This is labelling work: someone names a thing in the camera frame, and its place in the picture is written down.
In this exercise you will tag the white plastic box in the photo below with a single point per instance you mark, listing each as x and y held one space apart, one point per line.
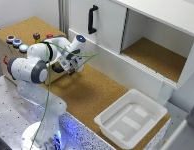
130 120

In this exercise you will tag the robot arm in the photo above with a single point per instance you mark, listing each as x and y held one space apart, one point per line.
28 70

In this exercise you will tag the white cabinet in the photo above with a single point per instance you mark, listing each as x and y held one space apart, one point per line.
143 75

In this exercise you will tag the red button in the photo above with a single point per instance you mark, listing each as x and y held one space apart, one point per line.
10 38

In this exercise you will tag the wooden drawer box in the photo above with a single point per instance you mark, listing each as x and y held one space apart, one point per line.
27 28

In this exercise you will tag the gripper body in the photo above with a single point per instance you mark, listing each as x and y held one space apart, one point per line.
73 63

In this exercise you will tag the purple block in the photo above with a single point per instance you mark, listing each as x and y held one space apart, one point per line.
36 35

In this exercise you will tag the blue button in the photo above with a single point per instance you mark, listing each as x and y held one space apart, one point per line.
17 42

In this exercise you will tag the white sliding door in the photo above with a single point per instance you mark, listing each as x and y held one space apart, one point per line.
108 23

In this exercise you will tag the yellow block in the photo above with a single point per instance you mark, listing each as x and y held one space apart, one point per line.
38 41

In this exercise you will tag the green button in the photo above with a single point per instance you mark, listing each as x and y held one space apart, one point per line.
23 48

